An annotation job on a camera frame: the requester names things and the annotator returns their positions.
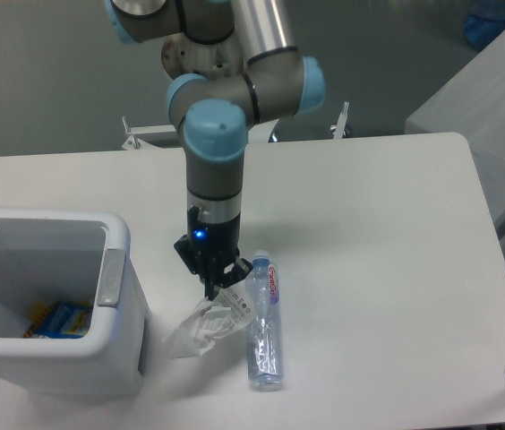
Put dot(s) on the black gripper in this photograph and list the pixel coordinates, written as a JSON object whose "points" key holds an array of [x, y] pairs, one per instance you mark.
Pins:
{"points": [[210, 247]]}

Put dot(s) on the white plastic wrapper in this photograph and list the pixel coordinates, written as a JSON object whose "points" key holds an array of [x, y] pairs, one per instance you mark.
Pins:
{"points": [[211, 320]]}

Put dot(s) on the clear plastic water bottle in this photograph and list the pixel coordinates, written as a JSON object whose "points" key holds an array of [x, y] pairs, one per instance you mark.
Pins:
{"points": [[264, 333]]}

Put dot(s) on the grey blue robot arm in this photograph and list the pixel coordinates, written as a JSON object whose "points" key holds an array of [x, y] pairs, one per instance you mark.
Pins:
{"points": [[281, 83]]}

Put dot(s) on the white plastic trash can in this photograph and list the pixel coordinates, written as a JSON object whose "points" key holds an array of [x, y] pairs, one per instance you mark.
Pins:
{"points": [[75, 256]]}

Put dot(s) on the blue yellow box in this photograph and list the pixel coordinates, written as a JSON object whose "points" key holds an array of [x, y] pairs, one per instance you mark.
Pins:
{"points": [[61, 320]]}

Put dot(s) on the grey covered side table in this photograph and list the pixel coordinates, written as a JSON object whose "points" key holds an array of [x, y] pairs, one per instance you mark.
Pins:
{"points": [[472, 104]]}

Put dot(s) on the blue plastic bag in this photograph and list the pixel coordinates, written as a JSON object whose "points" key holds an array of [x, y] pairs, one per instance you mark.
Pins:
{"points": [[484, 22]]}

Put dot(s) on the white left base bracket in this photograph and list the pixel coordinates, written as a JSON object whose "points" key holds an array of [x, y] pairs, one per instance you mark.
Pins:
{"points": [[149, 137]]}

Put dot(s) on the white base bracket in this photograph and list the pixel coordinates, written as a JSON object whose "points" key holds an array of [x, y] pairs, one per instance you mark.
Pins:
{"points": [[149, 137], [341, 129]]}

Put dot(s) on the white right base bracket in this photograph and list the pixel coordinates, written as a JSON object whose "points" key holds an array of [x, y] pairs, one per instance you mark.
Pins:
{"points": [[341, 129]]}

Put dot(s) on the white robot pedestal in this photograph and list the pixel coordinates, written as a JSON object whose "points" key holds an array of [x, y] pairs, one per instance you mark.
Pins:
{"points": [[202, 72]]}

